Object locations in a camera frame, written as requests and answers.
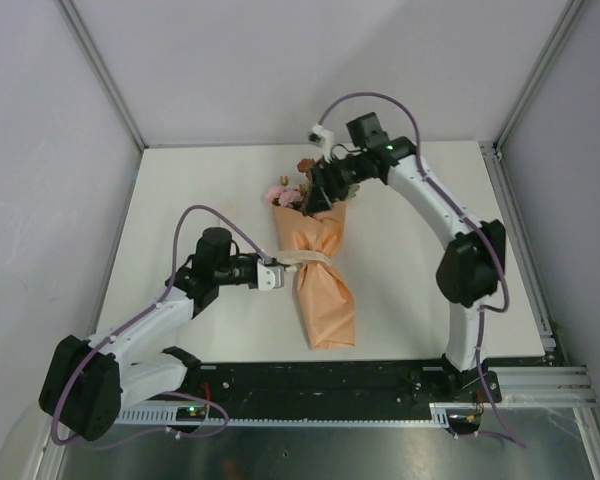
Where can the left aluminium corner post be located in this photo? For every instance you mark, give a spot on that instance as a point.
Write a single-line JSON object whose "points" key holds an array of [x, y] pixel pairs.
{"points": [[85, 42]]}

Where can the cream ribbon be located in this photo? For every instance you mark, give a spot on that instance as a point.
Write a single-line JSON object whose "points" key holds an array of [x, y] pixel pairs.
{"points": [[292, 259]]}

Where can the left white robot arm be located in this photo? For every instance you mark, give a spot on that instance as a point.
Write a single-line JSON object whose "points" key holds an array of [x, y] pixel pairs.
{"points": [[90, 381]]}

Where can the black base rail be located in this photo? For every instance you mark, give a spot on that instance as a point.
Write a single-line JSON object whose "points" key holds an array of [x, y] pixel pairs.
{"points": [[350, 391]]}

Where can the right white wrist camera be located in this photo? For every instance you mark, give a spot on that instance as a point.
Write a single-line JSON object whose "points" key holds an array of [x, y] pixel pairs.
{"points": [[322, 138]]}

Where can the orange beige wrapping paper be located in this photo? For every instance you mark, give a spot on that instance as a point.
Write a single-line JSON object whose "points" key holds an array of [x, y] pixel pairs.
{"points": [[326, 304]]}

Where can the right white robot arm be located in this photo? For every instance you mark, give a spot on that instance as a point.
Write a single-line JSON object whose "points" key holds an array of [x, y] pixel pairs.
{"points": [[472, 266]]}

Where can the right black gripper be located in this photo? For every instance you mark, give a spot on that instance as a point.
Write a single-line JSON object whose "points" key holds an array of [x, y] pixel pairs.
{"points": [[318, 201]]}

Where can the right aluminium corner post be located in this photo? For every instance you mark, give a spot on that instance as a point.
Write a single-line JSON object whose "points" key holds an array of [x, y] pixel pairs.
{"points": [[556, 42]]}

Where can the aluminium corner post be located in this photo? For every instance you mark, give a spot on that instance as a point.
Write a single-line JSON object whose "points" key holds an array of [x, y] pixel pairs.
{"points": [[556, 42], [85, 42]]}

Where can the pink fake flower stem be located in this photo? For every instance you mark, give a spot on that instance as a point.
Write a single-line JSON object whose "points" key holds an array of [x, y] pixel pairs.
{"points": [[286, 194]]}

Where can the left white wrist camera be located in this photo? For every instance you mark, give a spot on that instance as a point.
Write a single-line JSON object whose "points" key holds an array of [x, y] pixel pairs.
{"points": [[270, 274]]}

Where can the white fake flower stem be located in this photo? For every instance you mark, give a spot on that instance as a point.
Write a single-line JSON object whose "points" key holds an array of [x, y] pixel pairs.
{"points": [[350, 192]]}

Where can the brown orange fake flower stem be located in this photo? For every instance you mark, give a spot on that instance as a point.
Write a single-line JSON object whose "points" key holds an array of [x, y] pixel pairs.
{"points": [[307, 175]]}

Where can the aluminium frame profile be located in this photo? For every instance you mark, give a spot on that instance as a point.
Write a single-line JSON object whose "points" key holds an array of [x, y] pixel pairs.
{"points": [[556, 387]]}

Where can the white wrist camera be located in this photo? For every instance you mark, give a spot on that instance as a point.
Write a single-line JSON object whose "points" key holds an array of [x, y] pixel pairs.
{"points": [[270, 274], [322, 138]]}

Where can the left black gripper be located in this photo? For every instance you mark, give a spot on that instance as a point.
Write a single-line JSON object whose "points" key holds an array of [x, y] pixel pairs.
{"points": [[254, 258]]}

